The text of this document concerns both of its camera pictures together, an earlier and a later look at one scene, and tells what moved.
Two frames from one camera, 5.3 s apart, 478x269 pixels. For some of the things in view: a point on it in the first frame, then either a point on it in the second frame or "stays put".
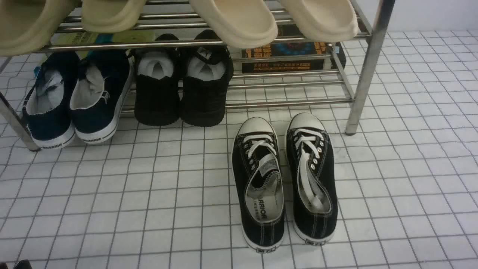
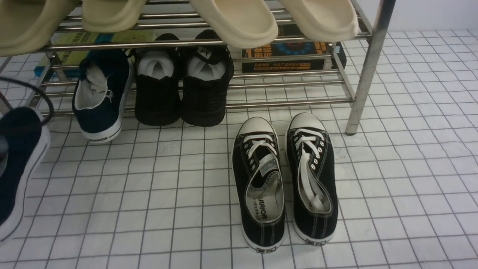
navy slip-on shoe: [50, 105] → [25, 142]
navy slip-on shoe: [102, 82] stays put
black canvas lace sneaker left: [258, 183] stays put
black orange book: [288, 49] stays put
